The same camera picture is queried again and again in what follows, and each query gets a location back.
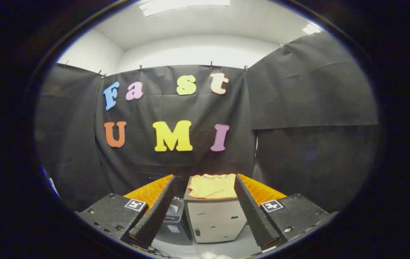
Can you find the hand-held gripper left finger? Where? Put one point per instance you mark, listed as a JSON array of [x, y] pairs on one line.
[[156, 216]]

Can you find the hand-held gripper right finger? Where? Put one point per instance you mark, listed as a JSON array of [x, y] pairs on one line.
[[253, 216]]

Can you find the dark grey washing machine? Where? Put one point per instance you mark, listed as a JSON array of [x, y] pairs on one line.
[[176, 230]]

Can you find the yellow polo shirt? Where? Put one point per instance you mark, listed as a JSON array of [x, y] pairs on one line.
[[212, 187]]

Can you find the grey cabinet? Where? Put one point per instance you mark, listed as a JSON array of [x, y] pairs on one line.
[[215, 219]]

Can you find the black backdrop cloth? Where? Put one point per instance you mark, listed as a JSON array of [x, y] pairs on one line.
[[190, 108]]

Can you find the row of cloth clips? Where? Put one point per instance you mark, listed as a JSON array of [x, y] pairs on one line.
[[211, 65]]

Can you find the small ceiling light panel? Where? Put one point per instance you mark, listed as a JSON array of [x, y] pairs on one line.
[[311, 28]]

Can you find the long ceiling light panel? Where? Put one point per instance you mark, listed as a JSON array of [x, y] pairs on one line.
[[185, 5]]

